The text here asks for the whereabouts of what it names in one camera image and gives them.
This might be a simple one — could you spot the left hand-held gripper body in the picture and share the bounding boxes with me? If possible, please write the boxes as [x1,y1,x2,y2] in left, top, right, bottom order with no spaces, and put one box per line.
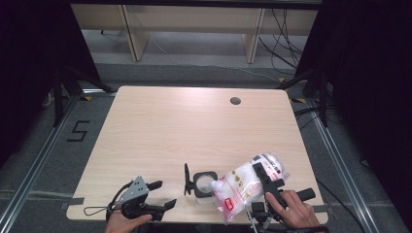
[111,175,164,222]

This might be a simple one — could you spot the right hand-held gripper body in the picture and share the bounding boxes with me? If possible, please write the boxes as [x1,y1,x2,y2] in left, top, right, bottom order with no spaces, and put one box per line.
[251,179,316,232]

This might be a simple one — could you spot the red and white sugar pouch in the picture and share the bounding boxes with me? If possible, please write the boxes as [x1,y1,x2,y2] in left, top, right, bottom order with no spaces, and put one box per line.
[211,152,291,225]

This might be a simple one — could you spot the glass jar with black lid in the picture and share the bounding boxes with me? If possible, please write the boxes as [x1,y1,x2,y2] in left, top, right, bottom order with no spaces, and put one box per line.
[183,162,220,208]

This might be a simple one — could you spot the person's right hand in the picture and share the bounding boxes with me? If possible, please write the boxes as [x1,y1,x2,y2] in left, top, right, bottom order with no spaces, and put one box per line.
[264,189,323,229]

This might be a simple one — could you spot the person's left hand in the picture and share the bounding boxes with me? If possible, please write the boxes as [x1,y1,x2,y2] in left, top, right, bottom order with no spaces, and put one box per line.
[104,208,154,233]

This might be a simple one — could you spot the black metal stand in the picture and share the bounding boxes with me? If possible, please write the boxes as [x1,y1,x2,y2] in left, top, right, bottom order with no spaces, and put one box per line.
[276,68,329,128]
[52,64,115,128]

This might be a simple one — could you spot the gray floor tape strip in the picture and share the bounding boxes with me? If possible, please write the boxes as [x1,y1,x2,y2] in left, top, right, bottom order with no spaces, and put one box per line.
[0,189,86,206]

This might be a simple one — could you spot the black curtain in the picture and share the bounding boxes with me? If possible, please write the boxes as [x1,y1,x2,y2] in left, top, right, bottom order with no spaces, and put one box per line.
[294,0,412,224]
[0,0,102,169]

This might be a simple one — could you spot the beige wooden desk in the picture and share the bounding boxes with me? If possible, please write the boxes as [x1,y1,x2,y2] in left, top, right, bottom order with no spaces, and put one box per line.
[70,3,320,64]

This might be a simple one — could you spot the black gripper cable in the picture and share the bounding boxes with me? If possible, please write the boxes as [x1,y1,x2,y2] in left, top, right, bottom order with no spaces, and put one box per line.
[106,180,134,221]

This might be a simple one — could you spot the black cables on floor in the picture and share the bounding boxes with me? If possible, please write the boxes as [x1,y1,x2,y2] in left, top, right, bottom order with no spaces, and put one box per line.
[292,106,328,131]

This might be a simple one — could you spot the long black cable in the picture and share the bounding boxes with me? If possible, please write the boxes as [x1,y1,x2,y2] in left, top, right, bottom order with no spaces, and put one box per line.
[315,179,367,233]

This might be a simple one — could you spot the short aluminium floor rail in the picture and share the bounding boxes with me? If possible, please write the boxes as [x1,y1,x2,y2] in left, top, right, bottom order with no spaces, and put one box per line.
[79,87,119,95]

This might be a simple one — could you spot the short white cable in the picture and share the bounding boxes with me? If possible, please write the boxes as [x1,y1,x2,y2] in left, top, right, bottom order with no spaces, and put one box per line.
[41,91,53,109]

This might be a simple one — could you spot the bundle of black cables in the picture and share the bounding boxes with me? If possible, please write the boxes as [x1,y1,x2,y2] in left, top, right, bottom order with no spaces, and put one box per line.
[257,8,307,76]

